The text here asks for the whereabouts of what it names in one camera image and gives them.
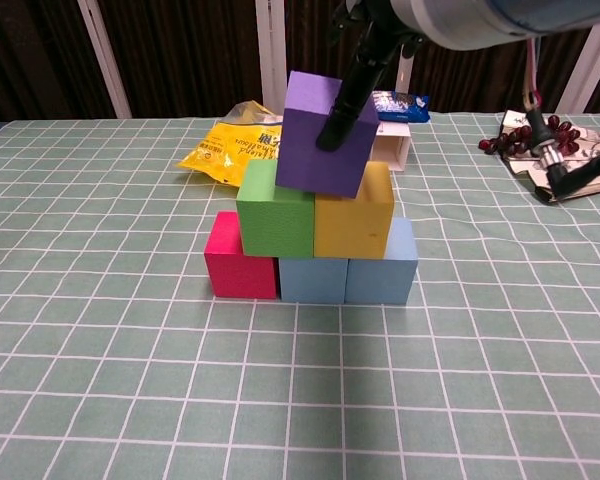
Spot pink foam cube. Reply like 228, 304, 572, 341
203, 210, 281, 301

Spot light blue foam cube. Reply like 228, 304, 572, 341
344, 216, 420, 306
278, 256, 350, 304

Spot painted paper folding fan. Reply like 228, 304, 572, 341
499, 109, 600, 204

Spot blue cookie packet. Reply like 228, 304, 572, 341
372, 89, 431, 124

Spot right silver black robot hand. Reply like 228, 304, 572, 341
315, 0, 427, 153

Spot purple foam cube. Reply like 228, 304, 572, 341
274, 70, 380, 200

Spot yellow foam cube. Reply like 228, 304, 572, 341
312, 160, 396, 260

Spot white open cardboard box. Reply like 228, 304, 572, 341
369, 119, 412, 173

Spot white metal frame post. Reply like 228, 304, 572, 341
255, 0, 290, 115
77, 0, 133, 120
557, 22, 600, 114
396, 42, 416, 96

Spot green checkered tablecloth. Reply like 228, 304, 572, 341
0, 110, 600, 480

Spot dark red grape bunch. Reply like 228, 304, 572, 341
478, 114, 581, 159

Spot green foam cube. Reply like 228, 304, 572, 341
235, 159, 316, 259

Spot yellow snack bag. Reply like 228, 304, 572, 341
174, 99, 287, 187

